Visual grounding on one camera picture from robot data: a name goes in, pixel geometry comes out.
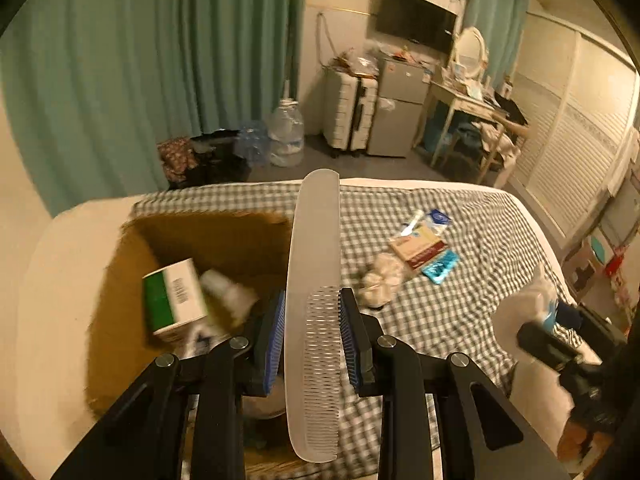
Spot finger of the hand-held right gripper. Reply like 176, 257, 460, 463
542, 297, 587, 335

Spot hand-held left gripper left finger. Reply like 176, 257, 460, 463
50, 289, 288, 480

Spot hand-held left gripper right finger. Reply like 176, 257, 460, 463
339, 287, 571, 480

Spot white bear toy blue star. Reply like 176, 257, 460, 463
491, 264, 557, 358

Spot translucent white comb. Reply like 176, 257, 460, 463
284, 169, 342, 462

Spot brown cardboard box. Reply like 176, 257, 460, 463
86, 209, 297, 480

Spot white plastic bottle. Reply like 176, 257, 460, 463
199, 269, 262, 327

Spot green and white box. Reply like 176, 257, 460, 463
141, 258, 211, 337

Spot blue foil packet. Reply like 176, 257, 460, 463
421, 249, 461, 287

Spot small white tube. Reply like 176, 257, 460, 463
399, 209, 427, 239

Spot white louvred wardrobe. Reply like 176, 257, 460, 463
500, 9, 640, 248

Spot wooden chair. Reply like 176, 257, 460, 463
475, 109, 532, 186

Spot black bag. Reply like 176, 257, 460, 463
189, 129, 252, 187

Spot pack of water bottles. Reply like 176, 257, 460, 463
234, 121, 272, 167

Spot patterned brown bag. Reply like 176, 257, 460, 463
156, 136, 202, 184

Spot large clear water jug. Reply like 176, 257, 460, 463
266, 99, 307, 169

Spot white dressing desk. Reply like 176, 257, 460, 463
419, 79, 507, 184

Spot white suitcase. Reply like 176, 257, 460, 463
321, 66, 379, 154

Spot grey mini fridge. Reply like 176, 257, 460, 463
366, 51, 432, 159

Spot oval white mirror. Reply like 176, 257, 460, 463
451, 26, 489, 82

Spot narrow green curtain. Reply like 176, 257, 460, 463
465, 0, 532, 91

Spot black television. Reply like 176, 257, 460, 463
374, 0, 459, 54

